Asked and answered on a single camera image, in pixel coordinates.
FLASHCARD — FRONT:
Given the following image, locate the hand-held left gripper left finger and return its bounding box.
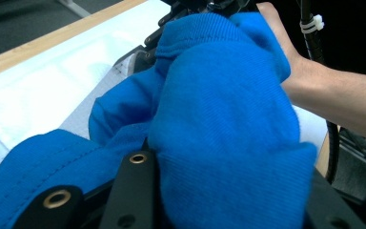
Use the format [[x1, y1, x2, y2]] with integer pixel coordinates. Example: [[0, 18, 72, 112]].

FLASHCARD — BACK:
[[98, 149, 158, 229]]

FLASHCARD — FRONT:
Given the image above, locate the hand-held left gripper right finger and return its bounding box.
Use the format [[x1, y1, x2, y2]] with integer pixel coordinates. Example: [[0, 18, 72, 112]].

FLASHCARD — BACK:
[[304, 168, 366, 229]]

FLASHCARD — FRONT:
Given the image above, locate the blue garment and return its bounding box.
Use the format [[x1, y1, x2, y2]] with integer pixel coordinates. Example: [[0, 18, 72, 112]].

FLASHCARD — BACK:
[[0, 11, 318, 229]]

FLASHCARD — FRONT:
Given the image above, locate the metal floor rail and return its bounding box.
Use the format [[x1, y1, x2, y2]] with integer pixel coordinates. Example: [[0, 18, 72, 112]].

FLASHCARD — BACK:
[[332, 126, 366, 204]]

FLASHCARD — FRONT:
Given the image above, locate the white desk frame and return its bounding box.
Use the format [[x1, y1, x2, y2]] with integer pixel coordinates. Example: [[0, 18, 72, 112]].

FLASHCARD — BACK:
[[56, 0, 92, 19]]

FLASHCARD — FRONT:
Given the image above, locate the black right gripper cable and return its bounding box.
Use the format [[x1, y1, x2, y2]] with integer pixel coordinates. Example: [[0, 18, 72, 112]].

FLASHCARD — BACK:
[[299, 0, 341, 185]]

